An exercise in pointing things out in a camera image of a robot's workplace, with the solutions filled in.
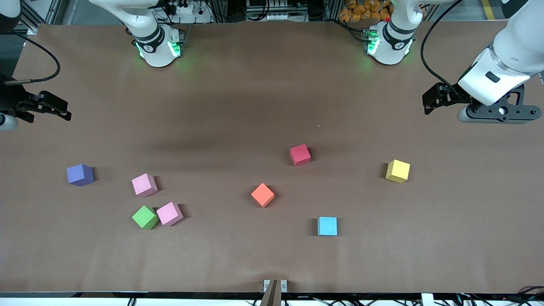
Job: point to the white power strip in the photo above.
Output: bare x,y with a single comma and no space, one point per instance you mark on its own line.
185,9

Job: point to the grey metal equipment rack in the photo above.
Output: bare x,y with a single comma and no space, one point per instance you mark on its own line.
272,10

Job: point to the green foam block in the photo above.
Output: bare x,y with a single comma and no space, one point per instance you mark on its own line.
145,217

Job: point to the small metal table bracket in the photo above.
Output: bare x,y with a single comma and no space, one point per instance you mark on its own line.
284,285

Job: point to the purple foam block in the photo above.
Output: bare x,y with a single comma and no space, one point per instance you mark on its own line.
80,175

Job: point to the aluminium frame post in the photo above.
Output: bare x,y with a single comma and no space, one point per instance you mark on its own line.
40,15

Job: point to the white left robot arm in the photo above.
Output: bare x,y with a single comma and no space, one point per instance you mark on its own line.
510,51

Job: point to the bag of orange items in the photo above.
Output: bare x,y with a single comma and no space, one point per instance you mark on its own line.
361,10

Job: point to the white tag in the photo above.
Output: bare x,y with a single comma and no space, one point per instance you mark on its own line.
427,299

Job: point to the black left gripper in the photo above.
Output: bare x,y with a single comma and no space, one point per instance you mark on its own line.
451,97

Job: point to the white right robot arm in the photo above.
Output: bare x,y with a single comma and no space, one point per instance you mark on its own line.
157,46

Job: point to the red foam block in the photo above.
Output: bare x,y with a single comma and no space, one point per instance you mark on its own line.
300,154

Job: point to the pink foam block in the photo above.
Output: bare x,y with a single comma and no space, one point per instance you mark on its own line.
169,213
144,185

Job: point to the orange foam block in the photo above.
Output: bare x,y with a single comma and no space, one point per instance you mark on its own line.
262,195

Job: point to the light blue foam block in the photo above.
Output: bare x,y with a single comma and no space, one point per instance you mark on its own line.
327,226

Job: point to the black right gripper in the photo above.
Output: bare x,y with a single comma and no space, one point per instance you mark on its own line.
12,101

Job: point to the yellow foam block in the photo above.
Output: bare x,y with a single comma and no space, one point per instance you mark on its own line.
398,171

